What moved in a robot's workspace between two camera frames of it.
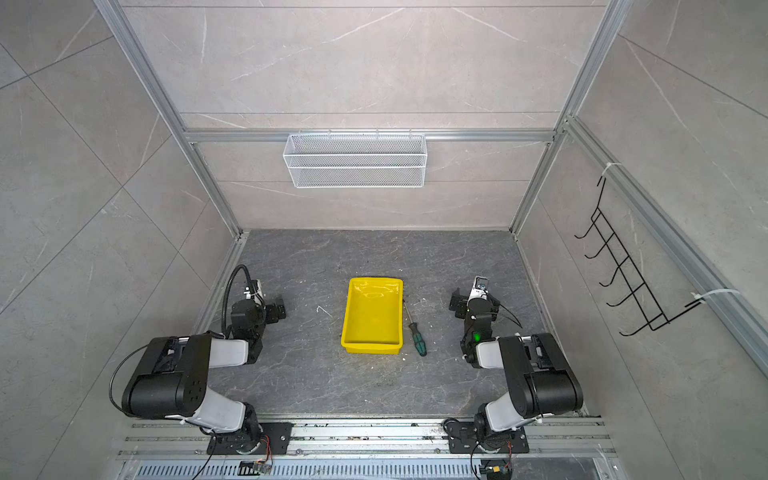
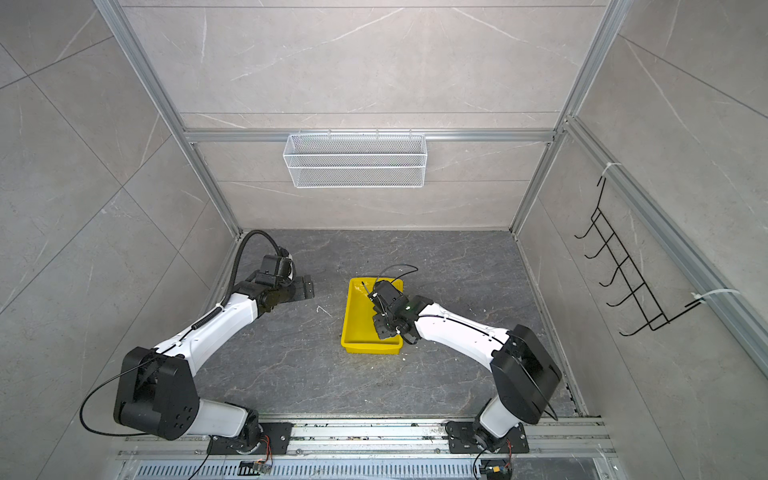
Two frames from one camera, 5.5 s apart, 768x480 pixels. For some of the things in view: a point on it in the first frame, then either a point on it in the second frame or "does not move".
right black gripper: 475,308 → 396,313
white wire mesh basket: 356,161 does not move
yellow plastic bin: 373,316 does not move
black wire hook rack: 638,293 does not move
